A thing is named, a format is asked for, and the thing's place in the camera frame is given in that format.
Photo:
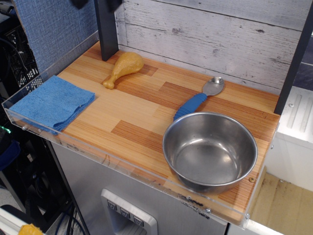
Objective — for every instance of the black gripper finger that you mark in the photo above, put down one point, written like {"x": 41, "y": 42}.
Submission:
{"x": 113, "y": 4}
{"x": 79, "y": 4}

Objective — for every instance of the blue cloth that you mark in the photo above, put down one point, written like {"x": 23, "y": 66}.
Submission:
{"x": 53, "y": 105}

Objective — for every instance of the yellow toy chicken drumstick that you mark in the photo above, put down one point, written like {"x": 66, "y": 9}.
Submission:
{"x": 127, "y": 63}

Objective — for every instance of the black plastic crate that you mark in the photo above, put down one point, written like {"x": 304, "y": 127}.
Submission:
{"x": 20, "y": 57}

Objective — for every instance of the stainless steel bowl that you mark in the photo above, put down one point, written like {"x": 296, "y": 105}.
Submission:
{"x": 209, "y": 152}

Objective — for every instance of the silver cabinet with buttons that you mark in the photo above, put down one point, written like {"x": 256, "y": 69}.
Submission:
{"x": 87, "y": 178}

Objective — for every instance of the yellow object at bottom left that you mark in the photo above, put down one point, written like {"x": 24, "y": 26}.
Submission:
{"x": 29, "y": 229}

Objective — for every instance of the clear acrylic table guard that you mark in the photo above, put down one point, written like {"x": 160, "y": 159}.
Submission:
{"x": 123, "y": 128}

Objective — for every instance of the dark grey left post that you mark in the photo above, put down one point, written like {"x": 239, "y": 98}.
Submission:
{"x": 106, "y": 29}

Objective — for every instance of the dark grey post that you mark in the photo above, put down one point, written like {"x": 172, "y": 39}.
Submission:
{"x": 106, "y": 29}
{"x": 296, "y": 61}

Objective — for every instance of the spoon with blue handle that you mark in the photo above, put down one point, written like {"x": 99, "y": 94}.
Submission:
{"x": 212, "y": 87}

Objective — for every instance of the dark grey right post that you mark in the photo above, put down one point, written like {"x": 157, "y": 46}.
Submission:
{"x": 296, "y": 61}

